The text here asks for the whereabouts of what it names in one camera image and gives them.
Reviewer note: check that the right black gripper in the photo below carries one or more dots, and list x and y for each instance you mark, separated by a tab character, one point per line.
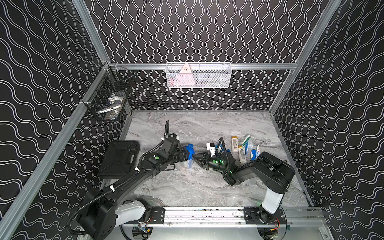
205	162

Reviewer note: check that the white bottle orange cap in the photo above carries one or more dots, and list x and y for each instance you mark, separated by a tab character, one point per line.
235	144
242	155

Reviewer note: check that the small white toothpaste tube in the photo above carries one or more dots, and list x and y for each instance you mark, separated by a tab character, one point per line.
258	151

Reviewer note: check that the black plastic carry case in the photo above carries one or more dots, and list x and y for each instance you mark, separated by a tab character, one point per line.
119	159

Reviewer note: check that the green toothbrush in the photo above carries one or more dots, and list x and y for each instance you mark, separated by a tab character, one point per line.
246	140

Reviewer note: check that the black wire wall basket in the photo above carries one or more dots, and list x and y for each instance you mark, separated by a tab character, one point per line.
117	80

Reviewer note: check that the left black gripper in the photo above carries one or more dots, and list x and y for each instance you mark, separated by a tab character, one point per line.
182	153

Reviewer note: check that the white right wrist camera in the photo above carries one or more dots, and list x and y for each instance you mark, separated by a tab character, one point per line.
212	148

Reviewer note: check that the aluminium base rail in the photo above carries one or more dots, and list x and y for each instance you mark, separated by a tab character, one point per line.
135	215

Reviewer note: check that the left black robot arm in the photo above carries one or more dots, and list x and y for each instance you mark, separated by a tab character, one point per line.
98	214

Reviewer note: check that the pink triangular card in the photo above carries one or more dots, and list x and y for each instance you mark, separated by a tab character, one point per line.
185	77

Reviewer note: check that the white wire wall basket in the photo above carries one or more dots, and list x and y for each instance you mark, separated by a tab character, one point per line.
207	75

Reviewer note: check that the blue toothbrush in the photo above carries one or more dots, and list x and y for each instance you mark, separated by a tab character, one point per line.
251	151

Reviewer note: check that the white items in black basket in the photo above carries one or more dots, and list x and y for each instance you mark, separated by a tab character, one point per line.
114	105

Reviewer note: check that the clear jar blue lid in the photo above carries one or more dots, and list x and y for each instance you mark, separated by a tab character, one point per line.
189	149

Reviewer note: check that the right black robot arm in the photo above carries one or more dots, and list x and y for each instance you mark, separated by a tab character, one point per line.
273	172

